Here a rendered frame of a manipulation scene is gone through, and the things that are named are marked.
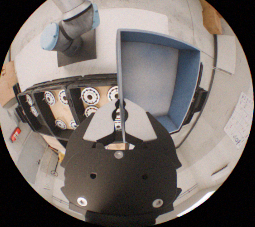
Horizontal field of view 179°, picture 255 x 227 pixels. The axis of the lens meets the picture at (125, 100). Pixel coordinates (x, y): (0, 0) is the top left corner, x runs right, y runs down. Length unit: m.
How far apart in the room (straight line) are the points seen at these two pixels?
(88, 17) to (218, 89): 2.94
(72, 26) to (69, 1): 0.11
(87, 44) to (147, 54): 0.40
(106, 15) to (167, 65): 0.52
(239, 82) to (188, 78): 2.59
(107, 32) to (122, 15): 0.16
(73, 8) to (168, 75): 0.34
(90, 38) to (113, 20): 0.19
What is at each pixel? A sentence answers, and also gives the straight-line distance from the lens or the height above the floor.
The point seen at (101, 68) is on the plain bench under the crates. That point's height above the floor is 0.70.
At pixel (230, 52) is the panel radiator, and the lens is 2.79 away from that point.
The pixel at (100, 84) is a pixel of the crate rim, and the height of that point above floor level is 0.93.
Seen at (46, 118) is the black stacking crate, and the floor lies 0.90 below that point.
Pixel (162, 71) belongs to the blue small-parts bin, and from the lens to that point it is 0.20.
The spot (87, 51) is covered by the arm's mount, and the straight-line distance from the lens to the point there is 0.51.
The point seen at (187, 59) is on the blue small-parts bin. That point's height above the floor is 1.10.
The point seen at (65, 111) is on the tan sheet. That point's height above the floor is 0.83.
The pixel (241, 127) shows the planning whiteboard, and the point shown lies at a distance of 2.86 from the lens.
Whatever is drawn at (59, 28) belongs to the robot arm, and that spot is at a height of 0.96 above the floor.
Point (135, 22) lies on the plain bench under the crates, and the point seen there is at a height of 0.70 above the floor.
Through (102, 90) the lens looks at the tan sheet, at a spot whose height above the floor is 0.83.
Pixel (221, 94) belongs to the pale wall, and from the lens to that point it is 2.87.
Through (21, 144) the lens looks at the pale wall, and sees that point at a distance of 3.58.
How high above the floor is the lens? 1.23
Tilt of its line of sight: 60 degrees down
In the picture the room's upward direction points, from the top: 165 degrees clockwise
